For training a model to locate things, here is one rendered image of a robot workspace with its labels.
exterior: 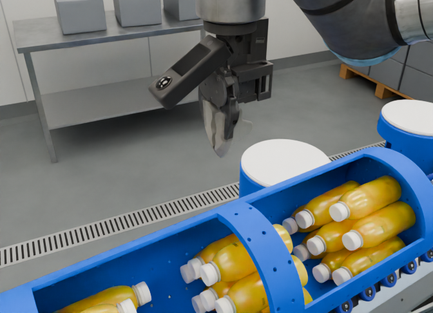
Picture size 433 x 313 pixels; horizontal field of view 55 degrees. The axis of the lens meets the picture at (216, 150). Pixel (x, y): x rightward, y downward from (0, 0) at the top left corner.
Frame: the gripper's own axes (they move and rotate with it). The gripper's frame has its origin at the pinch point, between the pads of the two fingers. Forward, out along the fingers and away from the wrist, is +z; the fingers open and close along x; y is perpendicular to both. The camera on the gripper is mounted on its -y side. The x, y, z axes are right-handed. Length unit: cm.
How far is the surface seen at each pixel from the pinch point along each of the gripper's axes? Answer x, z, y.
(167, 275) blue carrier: 12.3, 37.2, -5.2
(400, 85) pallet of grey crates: 169, 120, 302
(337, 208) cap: -0.7, 24.8, 30.5
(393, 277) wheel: -11, 44, 43
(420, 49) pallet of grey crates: 158, 83, 301
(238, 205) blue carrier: 5.0, 18.1, 8.1
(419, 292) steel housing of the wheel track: -13, 54, 54
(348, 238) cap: -5.0, 30.0, 30.5
